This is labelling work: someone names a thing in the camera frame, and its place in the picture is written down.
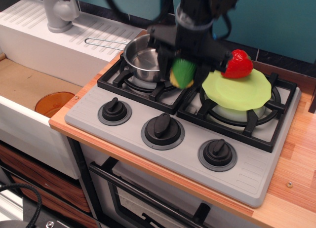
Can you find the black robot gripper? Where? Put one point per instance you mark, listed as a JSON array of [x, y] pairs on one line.
[[199, 47]]

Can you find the green toy corncob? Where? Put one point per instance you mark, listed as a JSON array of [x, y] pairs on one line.
[[182, 73]]

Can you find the red toy strawberry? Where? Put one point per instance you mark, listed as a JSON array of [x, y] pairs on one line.
[[239, 66]]

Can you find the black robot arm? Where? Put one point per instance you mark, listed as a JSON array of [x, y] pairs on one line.
[[200, 14]]

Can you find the stainless steel pan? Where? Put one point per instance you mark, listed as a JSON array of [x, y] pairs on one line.
[[142, 59]]

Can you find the light green plate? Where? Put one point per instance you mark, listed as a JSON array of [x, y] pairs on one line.
[[241, 94]]

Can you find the black middle stove knob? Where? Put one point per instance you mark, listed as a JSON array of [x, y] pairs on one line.
[[162, 132]]

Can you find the black stove knob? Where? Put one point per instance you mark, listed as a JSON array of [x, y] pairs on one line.
[[114, 112], [162, 132], [217, 155]]

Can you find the grey toy stove top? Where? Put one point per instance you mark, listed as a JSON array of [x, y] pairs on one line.
[[246, 182]]

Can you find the black left stove knob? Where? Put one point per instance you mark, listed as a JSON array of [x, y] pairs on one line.
[[114, 112]]

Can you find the black right stove knob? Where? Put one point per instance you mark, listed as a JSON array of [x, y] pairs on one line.
[[217, 155]]

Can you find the black left burner grate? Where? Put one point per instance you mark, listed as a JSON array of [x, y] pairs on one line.
[[138, 92]]

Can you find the black burner grate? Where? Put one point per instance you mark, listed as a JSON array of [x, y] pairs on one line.
[[264, 128], [138, 92]]

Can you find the black right burner grate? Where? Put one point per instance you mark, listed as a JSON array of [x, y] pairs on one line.
[[264, 128]]

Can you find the grey toy faucet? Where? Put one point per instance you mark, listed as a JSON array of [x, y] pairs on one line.
[[60, 14]]

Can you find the orange plastic cup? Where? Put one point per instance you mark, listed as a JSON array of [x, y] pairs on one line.
[[50, 104]]

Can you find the toy oven door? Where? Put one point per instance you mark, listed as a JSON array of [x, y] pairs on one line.
[[138, 200]]

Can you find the white toy sink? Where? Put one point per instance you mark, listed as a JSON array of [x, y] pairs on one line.
[[35, 62]]

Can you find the wooden drawer fronts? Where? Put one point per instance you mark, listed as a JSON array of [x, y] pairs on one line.
[[61, 194]]

